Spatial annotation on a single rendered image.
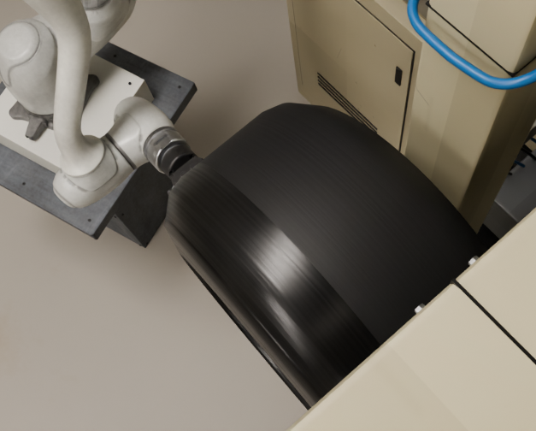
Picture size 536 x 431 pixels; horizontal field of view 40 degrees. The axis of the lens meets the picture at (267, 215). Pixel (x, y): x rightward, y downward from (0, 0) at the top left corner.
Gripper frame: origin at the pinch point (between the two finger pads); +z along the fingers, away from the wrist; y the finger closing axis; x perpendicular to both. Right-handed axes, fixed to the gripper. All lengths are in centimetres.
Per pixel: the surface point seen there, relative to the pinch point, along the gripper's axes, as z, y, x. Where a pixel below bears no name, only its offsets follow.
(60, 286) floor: -83, -49, 83
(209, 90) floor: -107, 37, 77
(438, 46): 41, 23, -54
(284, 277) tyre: 41, -5, -38
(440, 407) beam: 71, -7, -60
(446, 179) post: 36.2, 25.3, -20.1
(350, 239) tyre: 43, 4, -37
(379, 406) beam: 68, -10, -61
